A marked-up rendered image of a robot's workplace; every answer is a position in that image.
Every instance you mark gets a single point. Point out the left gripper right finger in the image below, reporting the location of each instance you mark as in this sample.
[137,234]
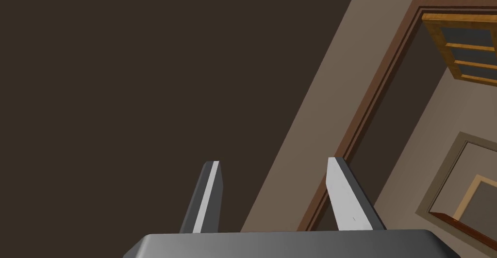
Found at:
[351,199]

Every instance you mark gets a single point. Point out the wooden shelf unit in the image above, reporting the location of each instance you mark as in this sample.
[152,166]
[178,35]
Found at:
[466,48]

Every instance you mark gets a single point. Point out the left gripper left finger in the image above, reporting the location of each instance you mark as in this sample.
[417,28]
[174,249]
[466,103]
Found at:
[205,199]

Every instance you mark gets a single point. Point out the framed picture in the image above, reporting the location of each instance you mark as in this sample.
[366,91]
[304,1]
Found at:
[471,188]

